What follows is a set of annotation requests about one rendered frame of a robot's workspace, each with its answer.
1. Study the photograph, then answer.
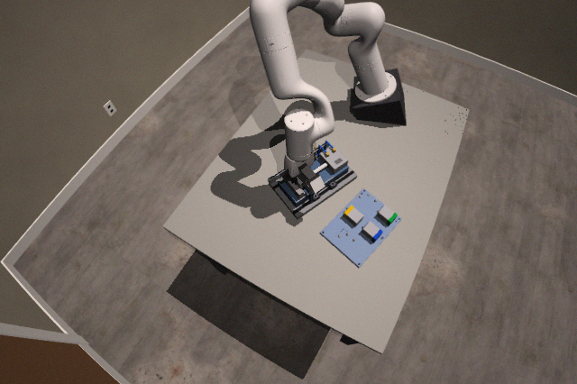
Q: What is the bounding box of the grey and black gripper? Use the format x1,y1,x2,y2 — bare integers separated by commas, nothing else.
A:
283,152,316,185

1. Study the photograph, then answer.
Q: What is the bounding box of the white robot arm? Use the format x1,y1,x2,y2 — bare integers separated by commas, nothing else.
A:
249,0,397,161

